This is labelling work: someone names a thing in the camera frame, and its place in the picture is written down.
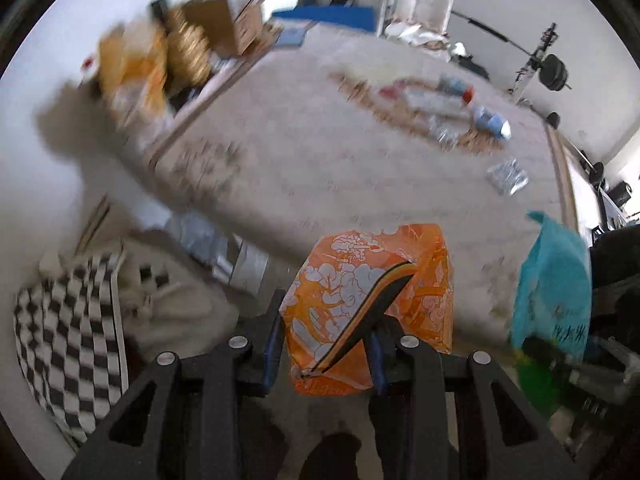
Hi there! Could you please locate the gold textured bottle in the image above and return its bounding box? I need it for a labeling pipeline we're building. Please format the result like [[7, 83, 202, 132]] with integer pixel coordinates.
[[165, 9, 212, 87]]

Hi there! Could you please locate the beige cloth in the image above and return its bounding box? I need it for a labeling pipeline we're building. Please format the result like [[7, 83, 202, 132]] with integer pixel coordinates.
[[116, 242, 242, 363]]

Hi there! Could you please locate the green packet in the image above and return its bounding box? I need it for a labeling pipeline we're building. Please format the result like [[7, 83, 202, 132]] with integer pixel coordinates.
[[517, 352, 563, 418]]

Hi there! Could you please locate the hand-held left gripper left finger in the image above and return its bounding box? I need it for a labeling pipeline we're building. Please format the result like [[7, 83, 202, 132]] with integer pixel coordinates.
[[61, 287, 288, 480]]

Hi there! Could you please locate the blue label bottle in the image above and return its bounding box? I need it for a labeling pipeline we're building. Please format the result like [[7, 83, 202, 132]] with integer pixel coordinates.
[[471, 104, 513, 140]]

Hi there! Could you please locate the black white checkered cloth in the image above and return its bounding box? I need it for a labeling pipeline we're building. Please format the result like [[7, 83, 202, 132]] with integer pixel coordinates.
[[13, 254, 129, 450]]

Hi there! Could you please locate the orange snack packet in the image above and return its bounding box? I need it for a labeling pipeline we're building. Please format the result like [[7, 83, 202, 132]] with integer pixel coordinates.
[[279, 223, 456, 397]]

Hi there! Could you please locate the white chair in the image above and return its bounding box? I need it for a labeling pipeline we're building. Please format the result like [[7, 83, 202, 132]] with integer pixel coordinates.
[[394, 0, 457, 37]]

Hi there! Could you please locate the clear plastic bag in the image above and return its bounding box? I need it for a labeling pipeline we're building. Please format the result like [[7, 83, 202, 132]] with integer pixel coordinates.
[[169, 211, 237, 267]]

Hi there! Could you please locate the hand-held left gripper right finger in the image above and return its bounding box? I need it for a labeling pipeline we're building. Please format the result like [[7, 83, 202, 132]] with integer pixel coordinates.
[[366, 316, 587, 480]]

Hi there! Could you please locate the light blue notebook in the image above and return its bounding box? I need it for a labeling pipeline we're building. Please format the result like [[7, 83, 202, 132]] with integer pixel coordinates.
[[276, 27, 307, 49]]

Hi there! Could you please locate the floral patterned tablecloth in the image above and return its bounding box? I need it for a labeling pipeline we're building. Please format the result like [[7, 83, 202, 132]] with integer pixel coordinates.
[[142, 7, 581, 306]]

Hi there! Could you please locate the teal plastic packet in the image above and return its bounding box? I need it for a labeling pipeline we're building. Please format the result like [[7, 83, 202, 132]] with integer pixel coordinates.
[[510, 211, 594, 361]]

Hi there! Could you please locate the red capped bottle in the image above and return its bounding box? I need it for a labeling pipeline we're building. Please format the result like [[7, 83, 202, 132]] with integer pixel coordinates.
[[436, 76, 475, 105]]

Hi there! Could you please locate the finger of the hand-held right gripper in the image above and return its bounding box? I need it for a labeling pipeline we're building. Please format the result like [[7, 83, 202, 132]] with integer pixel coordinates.
[[521, 335, 587, 369]]

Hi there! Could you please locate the red packet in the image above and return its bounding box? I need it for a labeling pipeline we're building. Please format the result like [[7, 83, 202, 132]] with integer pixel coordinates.
[[377, 82, 413, 102]]

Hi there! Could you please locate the clear plastic bottle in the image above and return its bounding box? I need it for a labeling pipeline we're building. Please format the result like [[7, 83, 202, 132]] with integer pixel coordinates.
[[402, 89, 473, 122]]

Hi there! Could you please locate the open cardboard box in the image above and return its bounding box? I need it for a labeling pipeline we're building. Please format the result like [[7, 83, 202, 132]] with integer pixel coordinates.
[[182, 0, 280, 59]]

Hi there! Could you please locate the orange plastic bag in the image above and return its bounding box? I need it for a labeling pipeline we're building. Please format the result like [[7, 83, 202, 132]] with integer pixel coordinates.
[[96, 24, 172, 122]]

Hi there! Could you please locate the black dumbbell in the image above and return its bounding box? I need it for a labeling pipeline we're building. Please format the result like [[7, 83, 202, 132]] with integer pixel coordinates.
[[547, 110, 608, 186]]

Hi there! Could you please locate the blue board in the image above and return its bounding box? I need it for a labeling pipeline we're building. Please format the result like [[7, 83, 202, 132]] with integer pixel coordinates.
[[271, 5, 379, 34]]

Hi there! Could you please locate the black barbell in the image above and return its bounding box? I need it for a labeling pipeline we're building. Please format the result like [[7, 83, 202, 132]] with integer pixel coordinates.
[[451, 9, 572, 93]]

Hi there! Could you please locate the silver foil packet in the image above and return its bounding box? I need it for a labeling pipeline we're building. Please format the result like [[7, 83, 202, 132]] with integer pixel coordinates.
[[486, 158, 531, 196], [429, 119, 460, 150]]

